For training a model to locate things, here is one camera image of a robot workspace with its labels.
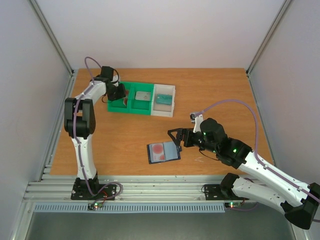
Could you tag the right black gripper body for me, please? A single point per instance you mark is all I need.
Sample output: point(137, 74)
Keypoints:
point(185, 137)

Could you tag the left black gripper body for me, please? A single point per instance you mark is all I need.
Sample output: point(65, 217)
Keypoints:
point(116, 93)

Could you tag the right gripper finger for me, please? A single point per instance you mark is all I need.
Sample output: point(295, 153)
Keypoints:
point(176, 137)
point(177, 130)

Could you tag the dark blue card holder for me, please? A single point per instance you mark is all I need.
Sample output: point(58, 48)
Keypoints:
point(171, 152)

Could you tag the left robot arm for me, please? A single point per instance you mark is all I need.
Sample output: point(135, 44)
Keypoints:
point(80, 123)

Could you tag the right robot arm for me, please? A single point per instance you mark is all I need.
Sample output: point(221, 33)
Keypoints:
point(296, 200)

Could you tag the red card in holder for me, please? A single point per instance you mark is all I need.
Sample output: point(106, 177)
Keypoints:
point(157, 152)

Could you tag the grey bird card stack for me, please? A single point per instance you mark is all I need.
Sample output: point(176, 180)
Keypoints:
point(143, 96)

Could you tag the teal card stack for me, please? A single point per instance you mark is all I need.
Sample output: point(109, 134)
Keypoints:
point(164, 99)

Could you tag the left green bin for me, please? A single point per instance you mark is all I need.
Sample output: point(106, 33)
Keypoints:
point(117, 106)

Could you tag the green bin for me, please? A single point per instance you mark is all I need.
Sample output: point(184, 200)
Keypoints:
point(140, 107)
point(117, 106)

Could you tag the middle green bin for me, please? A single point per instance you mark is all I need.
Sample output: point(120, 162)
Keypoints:
point(140, 107)

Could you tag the white bin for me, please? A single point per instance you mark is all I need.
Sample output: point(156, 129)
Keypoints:
point(163, 110)

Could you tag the right circuit board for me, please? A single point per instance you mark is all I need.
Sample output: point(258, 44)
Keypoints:
point(232, 205)

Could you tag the circuit board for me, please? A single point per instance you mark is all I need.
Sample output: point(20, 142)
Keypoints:
point(95, 206)
point(232, 205)

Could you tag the left circuit board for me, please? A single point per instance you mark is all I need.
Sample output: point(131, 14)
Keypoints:
point(95, 206)

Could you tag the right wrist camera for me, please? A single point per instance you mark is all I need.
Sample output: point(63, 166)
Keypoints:
point(196, 120)

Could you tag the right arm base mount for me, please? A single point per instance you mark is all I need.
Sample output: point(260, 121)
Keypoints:
point(214, 192)

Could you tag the grey slotted cable duct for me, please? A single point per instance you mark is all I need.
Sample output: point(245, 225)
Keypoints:
point(129, 208)

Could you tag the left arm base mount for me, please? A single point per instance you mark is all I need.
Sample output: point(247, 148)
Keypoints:
point(81, 191)

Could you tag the aluminium rail frame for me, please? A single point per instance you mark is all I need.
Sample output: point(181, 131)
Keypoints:
point(136, 188)

